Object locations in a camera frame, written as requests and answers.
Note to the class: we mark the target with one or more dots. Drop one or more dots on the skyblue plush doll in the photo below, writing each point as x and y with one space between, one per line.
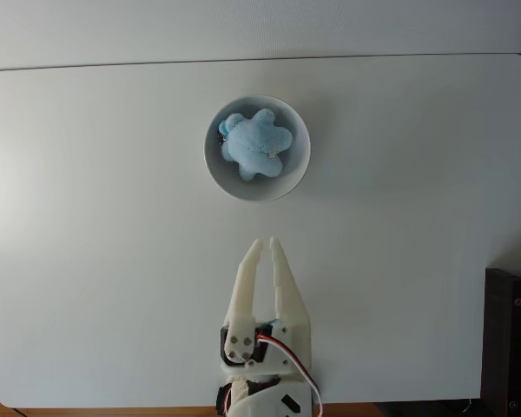
256 145

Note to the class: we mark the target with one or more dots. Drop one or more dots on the white ceramic bowl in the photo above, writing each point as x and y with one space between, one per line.
215 174

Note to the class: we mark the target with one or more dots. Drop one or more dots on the dark wooden cabinet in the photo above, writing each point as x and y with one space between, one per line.
510 347

